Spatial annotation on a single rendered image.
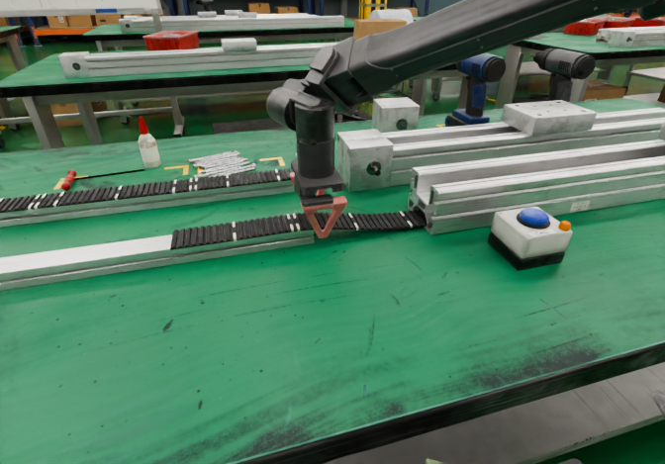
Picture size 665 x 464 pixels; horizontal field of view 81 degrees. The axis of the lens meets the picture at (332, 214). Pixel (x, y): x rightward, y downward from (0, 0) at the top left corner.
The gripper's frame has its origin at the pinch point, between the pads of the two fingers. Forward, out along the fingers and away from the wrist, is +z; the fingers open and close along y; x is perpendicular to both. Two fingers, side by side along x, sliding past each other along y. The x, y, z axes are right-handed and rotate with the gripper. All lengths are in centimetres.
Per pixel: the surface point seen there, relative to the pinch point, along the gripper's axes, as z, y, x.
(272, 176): -0.4, 18.1, 5.2
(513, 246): -0.1, -14.8, -27.0
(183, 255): 2.1, -1.5, 21.7
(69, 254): 0.1, 0.0, 37.3
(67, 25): 46, 944, 317
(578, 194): -1.2, -4.9, -47.6
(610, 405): 59, -14, -73
